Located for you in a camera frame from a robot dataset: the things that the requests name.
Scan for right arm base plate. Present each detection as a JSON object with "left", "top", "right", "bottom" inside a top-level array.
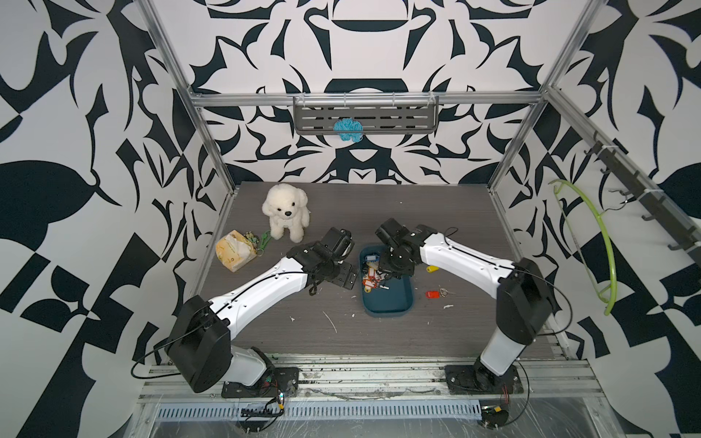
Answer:
[{"left": 444, "top": 361, "right": 524, "bottom": 395}]

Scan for blue scrunchie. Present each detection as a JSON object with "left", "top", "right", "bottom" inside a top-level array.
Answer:
[{"left": 333, "top": 118, "right": 364, "bottom": 143}]

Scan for white plush dog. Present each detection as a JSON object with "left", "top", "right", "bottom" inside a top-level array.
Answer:
[{"left": 262, "top": 184, "right": 310, "bottom": 244}]

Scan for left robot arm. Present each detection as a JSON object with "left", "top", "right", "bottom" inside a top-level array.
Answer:
[{"left": 164, "top": 227, "right": 358, "bottom": 393}]

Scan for yellow paper bag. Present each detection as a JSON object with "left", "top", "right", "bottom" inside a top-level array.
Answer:
[{"left": 215, "top": 230, "right": 257, "bottom": 273}]

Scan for grey metal wall shelf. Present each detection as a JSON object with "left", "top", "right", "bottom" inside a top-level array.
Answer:
[{"left": 292, "top": 95, "right": 439, "bottom": 135}]

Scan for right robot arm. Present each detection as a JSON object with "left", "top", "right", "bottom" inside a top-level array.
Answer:
[{"left": 375, "top": 218, "right": 556, "bottom": 385}]

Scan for green hoop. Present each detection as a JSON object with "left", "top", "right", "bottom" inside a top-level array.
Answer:
[{"left": 548, "top": 179, "right": 619, "bottom": 317}]

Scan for black wall hook rail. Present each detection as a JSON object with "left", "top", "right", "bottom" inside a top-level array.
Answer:
[{"left": 586, "top": 131, "right": 700, "bottom": 265}]

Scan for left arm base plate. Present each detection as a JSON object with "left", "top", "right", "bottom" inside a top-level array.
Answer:
[{"left": 221, "top": 366, "right": 299, "bottom": 399}]

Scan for green keychain bundle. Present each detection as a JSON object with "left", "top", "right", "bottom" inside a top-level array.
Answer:
[{"left": 244, "top": 231, "right": 271, "bottom": 257}]

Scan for teal plastic storage box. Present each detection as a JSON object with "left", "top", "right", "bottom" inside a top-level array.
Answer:
[{"left": 359, "top": 245, "right": 414, "bottom": 318}]

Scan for white cable duct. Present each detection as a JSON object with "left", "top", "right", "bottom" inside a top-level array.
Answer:
[{"left": 156, "top": 400, "right": 482, "bottom": 422}]

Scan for red tag key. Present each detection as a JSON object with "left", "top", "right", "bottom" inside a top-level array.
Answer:
[{"left": 425, "top": 288, "right": 451, "bottom": 299}]

